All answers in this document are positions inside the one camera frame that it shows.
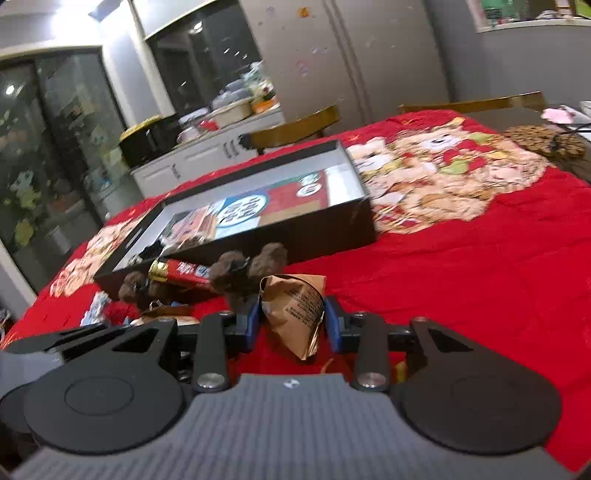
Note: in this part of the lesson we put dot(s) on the yellow bumpy tray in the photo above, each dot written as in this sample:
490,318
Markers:
141,124

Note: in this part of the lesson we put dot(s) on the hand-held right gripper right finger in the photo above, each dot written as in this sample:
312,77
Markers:
333,325

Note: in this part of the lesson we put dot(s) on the green wall poster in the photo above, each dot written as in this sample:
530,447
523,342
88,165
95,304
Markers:
501,10

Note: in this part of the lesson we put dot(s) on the brown paper packet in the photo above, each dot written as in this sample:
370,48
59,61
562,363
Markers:
291,314

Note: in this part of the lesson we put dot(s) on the red printed blanket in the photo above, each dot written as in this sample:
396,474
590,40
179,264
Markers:
461,277

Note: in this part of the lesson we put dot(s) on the beige plastic basin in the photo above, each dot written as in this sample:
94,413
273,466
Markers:
233,113

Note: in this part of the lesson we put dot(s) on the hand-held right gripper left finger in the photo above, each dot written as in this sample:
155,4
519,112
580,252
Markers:
254,323

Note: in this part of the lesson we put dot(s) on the red snack bar packet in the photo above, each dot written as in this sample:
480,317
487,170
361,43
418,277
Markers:
182,272

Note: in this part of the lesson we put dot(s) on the dark window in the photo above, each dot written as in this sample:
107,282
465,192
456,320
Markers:
203,60

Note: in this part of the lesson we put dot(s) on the pink paper item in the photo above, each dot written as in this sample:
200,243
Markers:
558,114

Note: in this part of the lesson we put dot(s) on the glass sliding door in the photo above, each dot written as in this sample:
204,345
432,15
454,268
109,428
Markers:
60,161

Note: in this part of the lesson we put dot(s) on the silver refrigerator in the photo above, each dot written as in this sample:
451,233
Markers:
351,60

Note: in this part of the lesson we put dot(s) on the white plastic bag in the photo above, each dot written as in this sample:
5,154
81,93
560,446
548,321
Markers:
258,83

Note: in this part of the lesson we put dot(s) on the white kitchen cabinet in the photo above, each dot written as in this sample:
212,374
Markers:
207,157

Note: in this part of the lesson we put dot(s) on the orange box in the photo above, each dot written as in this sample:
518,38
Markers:
267,106

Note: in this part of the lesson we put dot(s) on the white mug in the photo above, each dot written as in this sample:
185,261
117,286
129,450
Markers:
188,134

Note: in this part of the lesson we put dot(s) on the blue white small packet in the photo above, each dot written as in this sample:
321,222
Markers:
96,310

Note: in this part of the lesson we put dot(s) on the brown crochet mat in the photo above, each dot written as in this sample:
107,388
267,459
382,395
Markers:
540,138

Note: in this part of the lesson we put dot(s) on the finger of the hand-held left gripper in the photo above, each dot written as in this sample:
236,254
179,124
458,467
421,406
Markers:
69,339

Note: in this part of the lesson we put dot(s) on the black cardboard box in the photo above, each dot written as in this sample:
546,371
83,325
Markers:
304,235

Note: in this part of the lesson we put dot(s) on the wooden chair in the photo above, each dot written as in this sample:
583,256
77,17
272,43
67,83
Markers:
471,102
295,127

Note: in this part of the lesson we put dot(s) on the black microwave oven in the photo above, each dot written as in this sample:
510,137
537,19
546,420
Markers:
147,145

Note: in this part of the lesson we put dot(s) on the red printed card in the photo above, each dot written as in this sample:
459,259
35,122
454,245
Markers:
277,198

